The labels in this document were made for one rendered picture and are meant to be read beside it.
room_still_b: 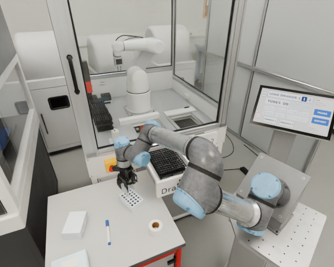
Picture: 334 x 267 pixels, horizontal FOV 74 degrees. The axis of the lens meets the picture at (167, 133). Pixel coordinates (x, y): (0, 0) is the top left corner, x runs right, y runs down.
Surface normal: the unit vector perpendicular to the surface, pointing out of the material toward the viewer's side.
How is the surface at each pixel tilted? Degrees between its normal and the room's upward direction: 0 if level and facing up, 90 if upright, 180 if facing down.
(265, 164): 45
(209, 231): 0
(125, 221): 0
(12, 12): 90
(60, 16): 90
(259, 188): 38
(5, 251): 90
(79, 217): 0
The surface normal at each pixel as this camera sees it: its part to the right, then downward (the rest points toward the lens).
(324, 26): -0.89, 0.24
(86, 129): 0.40, 0.48
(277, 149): -0.48, 0.46
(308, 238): 0.00, -0.85
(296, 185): -0.54, -0.36
